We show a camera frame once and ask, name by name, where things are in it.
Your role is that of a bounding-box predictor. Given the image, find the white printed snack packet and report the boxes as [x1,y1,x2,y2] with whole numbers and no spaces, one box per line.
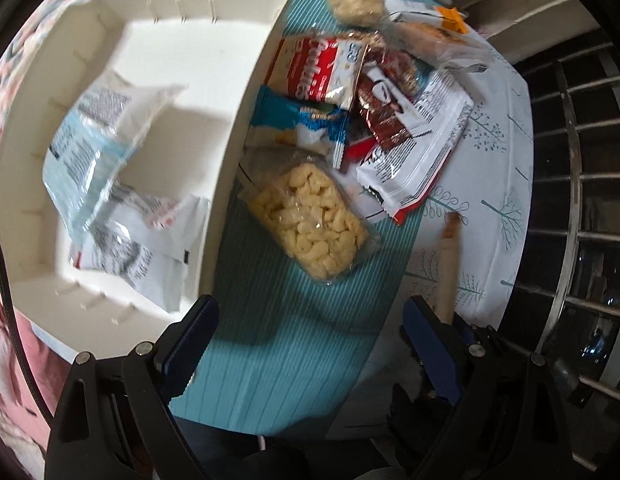
[70,183,209,312]

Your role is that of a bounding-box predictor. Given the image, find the white red-edged snack packet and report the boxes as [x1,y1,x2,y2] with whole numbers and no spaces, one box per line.
[357,70,474,224]

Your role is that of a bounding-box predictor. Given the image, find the clear bag yellow puffs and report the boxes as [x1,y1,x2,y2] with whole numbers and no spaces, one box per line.
[239,148,380,284]

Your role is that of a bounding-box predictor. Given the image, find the light blue white packet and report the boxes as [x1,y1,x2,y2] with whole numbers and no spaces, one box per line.
[42,70,186,244]

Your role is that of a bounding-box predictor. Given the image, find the dark red snack packet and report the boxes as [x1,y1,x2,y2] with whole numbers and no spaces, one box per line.
[357,47,424,153]

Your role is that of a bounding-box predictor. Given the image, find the blue white snack packet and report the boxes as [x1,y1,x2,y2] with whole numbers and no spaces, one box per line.
[246,86,350,170]

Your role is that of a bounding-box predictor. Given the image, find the red white cookie packet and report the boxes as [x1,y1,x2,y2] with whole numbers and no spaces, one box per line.
[264,36,368,110]

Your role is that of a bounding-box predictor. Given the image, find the clear bag brown pastry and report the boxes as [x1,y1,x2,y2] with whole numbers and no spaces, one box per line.
[381,22,493,73]

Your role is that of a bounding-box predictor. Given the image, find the rice cracker clear packet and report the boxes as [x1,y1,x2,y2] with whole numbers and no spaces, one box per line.
[326,0,387,28]

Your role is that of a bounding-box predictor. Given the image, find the teal striped table runner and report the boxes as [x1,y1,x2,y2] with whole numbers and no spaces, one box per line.
[167,0,431,436]

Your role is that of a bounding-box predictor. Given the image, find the white tree-print tablecloth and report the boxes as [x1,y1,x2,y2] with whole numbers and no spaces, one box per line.
[289,58,534,438]

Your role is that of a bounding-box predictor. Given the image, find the pink cloth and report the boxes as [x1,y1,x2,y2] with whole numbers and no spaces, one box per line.
[0,134,73,461]

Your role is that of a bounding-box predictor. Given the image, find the white plastic organizer bin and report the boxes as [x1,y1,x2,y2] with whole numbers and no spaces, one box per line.
[0,0,291,361]

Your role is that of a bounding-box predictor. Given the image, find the white orange snack bar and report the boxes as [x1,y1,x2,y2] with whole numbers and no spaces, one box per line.
[383,0,470,35]

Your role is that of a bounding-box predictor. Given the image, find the floral blanket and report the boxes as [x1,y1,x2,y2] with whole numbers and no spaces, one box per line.
[0,0,89,136]

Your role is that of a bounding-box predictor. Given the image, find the white office chair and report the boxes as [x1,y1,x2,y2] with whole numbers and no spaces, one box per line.
[452,0,600,64]

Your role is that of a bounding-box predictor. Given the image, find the black cable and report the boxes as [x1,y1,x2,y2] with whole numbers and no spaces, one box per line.
[0,219,56,426]

